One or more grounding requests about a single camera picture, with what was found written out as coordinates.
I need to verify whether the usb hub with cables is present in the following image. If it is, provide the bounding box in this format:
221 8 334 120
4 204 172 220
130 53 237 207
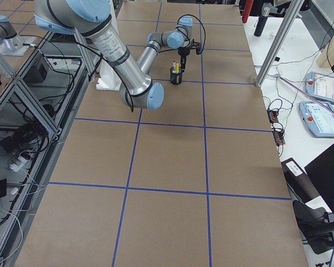
267 109 279 123

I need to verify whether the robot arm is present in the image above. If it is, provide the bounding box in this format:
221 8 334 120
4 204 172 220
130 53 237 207
0 15 28 56
35 0 193 110

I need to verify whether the white pedestal column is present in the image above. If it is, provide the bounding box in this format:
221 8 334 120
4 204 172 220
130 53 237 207
96 60 121 91

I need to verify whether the black monitor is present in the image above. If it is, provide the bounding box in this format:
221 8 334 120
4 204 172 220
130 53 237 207
305 144 334 213

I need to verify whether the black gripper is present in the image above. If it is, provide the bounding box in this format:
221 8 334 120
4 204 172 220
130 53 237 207
178 47 190 70

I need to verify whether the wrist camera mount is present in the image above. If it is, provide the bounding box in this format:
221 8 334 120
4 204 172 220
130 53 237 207
189 39 203 55

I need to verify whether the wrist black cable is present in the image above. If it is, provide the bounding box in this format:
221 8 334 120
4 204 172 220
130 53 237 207
175 14 207 53

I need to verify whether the brown paper table mat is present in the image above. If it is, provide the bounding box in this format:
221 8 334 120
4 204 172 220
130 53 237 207
15 2 308 266

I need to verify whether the black thermos bottle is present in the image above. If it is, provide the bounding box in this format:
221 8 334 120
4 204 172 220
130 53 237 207
254 7 271 37

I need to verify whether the teach pendant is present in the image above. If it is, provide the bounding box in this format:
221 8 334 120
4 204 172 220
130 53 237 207
298 101 334 138
305 72 334 104

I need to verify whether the dark brown box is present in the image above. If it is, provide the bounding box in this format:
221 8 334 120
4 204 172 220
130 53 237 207
281 158 320 202

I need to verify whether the aluminium frame post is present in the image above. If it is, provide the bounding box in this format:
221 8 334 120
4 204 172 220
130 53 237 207
254 0 303 87

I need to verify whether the near teach pendant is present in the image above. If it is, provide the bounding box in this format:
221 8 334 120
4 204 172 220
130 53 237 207
298 101 334 138

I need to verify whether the black mesh pen cup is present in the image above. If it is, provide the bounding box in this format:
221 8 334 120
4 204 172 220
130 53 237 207
170 67 183 85

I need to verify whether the far teach pendant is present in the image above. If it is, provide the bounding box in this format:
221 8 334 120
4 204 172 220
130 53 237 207
305 72 334 104

